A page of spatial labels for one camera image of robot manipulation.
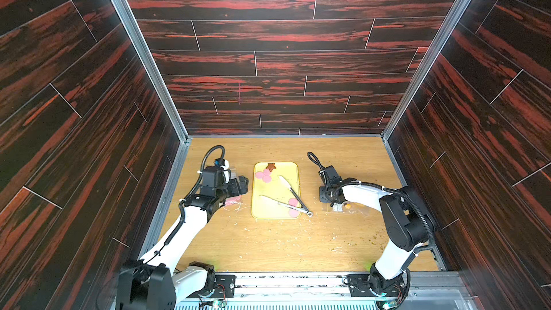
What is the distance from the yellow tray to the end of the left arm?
0.20 metres

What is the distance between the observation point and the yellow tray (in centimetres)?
93

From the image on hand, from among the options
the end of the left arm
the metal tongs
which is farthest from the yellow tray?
the end of the left arm

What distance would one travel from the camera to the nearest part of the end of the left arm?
1.96 feet
